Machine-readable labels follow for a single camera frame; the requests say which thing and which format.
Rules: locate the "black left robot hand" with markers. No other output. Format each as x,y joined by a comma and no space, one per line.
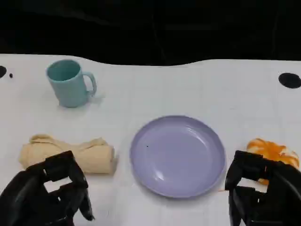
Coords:
28,195

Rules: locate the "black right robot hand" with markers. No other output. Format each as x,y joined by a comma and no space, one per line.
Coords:
279,202

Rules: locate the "beige towel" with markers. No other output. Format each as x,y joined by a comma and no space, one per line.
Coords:
94,155

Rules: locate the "orange and white bread roll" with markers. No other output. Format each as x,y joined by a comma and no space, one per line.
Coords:
270,147

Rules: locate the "lilac plate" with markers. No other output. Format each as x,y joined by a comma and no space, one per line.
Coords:
177,156

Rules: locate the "pale green mug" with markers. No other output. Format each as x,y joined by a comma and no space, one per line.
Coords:
69,87

